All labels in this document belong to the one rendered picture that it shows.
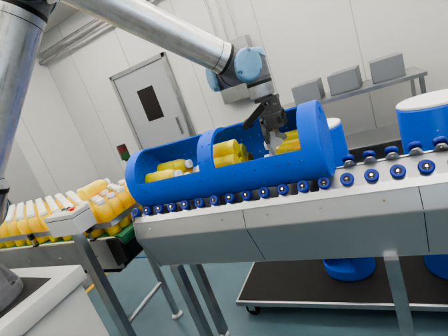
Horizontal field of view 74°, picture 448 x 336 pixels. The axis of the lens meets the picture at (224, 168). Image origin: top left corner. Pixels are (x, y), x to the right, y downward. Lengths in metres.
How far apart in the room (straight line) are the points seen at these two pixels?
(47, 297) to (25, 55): 0.58
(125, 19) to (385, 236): 1.03
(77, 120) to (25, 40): 5.80
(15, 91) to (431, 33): 4.15
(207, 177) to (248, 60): 0.50
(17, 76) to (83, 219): 0.74
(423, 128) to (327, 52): 2.96
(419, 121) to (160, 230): 1.24
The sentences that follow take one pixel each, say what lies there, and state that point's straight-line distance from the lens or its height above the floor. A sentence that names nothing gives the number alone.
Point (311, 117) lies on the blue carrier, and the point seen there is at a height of 1.20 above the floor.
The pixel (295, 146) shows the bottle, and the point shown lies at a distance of 1.07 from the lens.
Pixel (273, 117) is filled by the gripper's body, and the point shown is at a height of 1.23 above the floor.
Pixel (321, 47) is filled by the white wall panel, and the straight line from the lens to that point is 4.35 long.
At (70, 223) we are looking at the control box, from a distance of 1.46.
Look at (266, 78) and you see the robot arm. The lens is 1.05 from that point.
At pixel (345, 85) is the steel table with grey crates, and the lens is 3.61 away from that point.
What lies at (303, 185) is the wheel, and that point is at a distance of 1.09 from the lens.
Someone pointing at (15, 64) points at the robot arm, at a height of 1.60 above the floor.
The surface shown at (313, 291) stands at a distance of 1.90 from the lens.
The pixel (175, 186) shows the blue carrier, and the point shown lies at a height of 1.07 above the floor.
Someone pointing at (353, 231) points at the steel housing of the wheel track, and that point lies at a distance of 1.15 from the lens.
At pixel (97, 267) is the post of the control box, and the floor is 0.80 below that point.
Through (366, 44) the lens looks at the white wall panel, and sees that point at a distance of 4.34.
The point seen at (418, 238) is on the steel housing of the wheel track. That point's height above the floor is 0.71.
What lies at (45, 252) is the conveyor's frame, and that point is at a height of 0.86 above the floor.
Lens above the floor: 1.37
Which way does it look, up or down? 14 degrees down
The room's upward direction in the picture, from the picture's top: 20 degrees counter-clockwise
